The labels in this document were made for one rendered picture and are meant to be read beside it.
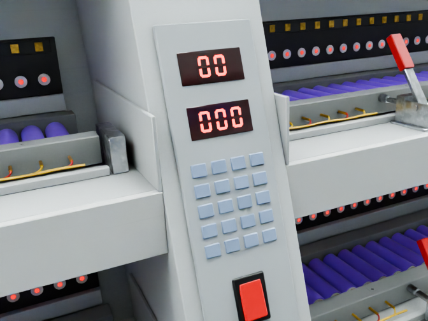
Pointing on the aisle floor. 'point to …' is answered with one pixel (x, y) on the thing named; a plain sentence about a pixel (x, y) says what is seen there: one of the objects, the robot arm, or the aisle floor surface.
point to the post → (168, 276)
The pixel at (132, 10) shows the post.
